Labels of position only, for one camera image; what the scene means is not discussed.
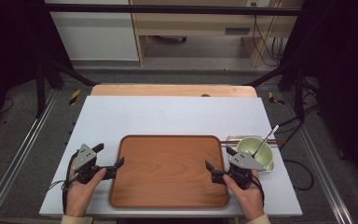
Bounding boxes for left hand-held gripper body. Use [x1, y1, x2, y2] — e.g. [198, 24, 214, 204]
[73, 143, 117, 185]

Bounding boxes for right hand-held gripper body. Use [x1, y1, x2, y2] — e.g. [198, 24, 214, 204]
[211, 150, 265, 191]

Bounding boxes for small white metal tray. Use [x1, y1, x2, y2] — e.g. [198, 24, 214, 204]
[226, 133, 275, 173]

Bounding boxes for light green bowl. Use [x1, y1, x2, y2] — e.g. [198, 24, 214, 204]
[236, 136, 275, 171]

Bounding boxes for metal spoon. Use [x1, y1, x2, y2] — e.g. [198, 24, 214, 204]
[251, 124, 280, 159]

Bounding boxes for brown wooden serving tray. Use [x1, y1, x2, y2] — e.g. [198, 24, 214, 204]
[108, 134, 230, 210]

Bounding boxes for person's left hand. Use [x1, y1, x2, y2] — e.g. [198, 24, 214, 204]
[64, 167, 107, 218]

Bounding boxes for person's right hand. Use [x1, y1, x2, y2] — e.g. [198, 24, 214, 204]
[222, 174, 266, 223]

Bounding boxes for yellow black tape strip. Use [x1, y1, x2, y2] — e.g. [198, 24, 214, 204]
[68, 89, 81, 106]
[268, 91, 286, 105]

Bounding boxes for black metal stand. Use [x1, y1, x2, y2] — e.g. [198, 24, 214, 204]
[34, 57, 99, 119]
[246, 62, 306, 120]

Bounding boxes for light wooden table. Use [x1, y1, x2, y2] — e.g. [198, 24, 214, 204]
[89, 83, 258, 98]

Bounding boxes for white cabinet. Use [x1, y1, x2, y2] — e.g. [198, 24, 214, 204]
[44, 0, 140, 62]

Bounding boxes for grey label plate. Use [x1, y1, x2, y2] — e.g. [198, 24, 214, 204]
[224, 27, 252, 36]

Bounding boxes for black curtain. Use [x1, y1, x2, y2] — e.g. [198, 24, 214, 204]
[0, 0, 74, 139]
[279, 0, 358, 195]

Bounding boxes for dark object under desk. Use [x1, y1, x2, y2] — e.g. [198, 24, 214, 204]
[153, 35, 188, 44]

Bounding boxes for light wooden desk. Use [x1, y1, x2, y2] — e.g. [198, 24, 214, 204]
[129, 0, 304, 67]

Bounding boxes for right hand-held gripper cable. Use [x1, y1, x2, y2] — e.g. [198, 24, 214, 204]
[251, 173, 266, 208]

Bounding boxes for hand-held gripper cable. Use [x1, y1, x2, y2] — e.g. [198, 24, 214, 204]
[45, 150, 81, 216]
[251, 173, 266, 208]

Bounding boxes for left hand-held gripper cable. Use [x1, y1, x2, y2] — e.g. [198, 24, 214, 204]
[45, 150, 81, 216]

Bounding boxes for black floor cable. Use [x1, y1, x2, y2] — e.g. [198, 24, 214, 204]
[271, 104, 321, 191]

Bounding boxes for metal floor rail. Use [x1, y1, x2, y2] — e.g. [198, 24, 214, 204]
[0, 89, 60, 224]
[282, 92, 354, 224]

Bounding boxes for hanging black cables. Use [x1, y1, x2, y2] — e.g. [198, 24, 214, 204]
[252, 14, 285, 67]

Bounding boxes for black horizontal frame bar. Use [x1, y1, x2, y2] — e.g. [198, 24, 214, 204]
[42, 4, 303, 17]

